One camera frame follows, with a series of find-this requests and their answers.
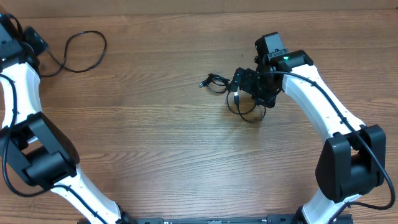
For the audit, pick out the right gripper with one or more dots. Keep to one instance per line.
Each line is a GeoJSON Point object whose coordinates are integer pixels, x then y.
{"type": "Point", "coordinates": [269, 100]}

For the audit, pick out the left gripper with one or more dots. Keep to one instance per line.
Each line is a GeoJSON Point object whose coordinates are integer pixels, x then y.
{"type": "Point", "coordinates": [33, 38]}

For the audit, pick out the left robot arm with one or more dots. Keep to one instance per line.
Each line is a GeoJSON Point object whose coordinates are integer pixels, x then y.
{"type": "Point", "coordinates": [36, 157]}

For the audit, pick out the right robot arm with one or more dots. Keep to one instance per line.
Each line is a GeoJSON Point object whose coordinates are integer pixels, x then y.
{"type": "Point", "coordinates": [352, 161]}

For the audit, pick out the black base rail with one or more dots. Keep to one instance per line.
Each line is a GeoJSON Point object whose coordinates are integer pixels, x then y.
{"type": "Point", "coordinates": [214, 220]}

